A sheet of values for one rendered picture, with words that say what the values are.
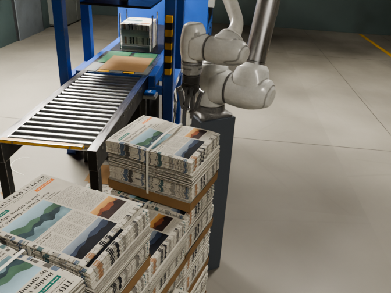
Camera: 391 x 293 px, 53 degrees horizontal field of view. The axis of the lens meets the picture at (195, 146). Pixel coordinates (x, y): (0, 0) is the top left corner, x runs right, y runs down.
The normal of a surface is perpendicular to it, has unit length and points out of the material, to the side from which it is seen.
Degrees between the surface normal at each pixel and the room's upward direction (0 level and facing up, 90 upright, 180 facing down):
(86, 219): 0
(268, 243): 0
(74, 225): 0
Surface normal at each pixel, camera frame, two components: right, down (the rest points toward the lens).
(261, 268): 0.05, -0.89
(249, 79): -0.36, 0.05
